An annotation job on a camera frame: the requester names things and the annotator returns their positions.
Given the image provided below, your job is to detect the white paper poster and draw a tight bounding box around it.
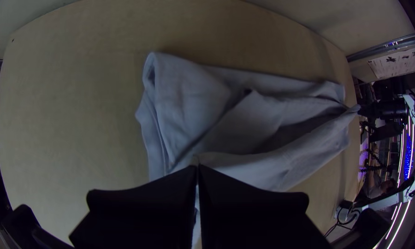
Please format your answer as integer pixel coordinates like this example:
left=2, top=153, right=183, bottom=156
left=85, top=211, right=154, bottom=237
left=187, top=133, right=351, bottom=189
left=368, top=47, right=415, bottom=80

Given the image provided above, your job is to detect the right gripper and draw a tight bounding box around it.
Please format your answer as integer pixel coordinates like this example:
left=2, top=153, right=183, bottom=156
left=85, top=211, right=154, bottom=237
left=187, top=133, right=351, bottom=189
left=359, top=99, right=408, bottom=121

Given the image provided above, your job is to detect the grey t-shirt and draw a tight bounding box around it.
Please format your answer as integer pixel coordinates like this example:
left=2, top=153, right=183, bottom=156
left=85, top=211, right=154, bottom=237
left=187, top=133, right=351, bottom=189
left=135, top=52, right=362, bottom=249

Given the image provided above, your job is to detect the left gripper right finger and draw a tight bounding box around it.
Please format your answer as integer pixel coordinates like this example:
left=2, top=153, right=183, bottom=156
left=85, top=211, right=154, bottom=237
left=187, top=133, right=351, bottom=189
left=197, top=164, right=332, bottom=249

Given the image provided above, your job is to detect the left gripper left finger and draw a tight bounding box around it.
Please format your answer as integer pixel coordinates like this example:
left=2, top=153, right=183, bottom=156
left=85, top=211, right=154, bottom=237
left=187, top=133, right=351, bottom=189
left=68, top=165, right=198, bottom=249

